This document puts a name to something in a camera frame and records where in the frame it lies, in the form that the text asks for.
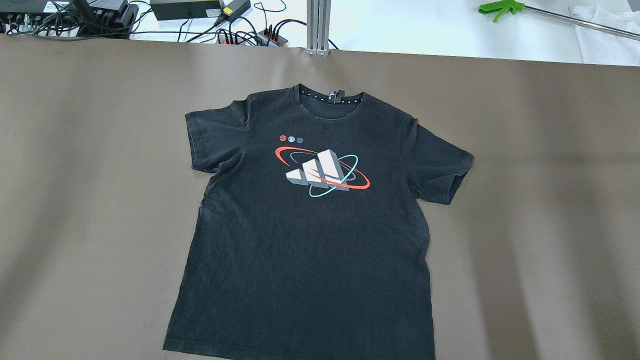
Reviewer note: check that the black printed t-shirt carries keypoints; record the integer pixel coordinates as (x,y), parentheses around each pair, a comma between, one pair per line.
(310,243)

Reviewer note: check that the orange grey usb hub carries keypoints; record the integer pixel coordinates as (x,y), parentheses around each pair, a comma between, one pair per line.
(269,37)

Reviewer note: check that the black power adapter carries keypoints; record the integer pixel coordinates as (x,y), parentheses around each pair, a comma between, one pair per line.
(232,11)

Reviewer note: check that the black electronics box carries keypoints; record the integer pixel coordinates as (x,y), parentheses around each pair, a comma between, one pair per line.
(105,18)

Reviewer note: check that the white cloth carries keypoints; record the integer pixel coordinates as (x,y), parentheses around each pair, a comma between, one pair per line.
(597,47)

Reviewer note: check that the aluminium frame post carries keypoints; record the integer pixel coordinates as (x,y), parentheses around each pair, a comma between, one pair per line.
(318,22)

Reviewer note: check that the green handled reach tool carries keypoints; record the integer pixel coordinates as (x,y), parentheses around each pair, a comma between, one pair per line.
(500,7)

